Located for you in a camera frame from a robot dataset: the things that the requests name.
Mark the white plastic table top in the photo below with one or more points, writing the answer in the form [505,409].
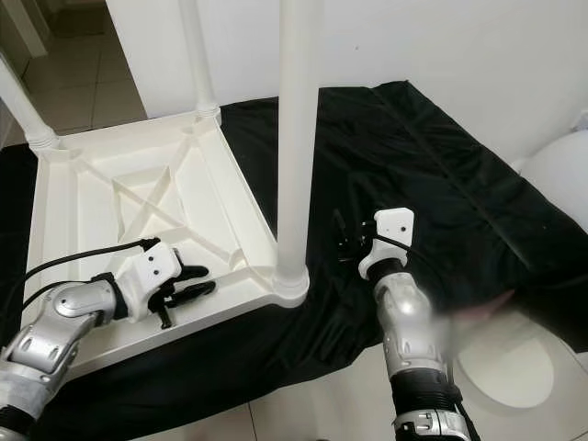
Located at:
[83,230]

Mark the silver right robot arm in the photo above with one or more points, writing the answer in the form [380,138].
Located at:
[409,317]

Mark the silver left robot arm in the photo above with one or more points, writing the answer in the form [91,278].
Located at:
[69,308]

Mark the black cloth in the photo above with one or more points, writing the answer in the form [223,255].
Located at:
[450,156]

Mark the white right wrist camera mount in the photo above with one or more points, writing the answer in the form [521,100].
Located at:
[395,222]

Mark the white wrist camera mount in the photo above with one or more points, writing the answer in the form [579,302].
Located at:
[395,222]
[154,268]

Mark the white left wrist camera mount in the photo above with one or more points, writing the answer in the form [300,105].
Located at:
[154,268]

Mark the white door frame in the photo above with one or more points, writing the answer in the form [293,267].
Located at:
[29,28]

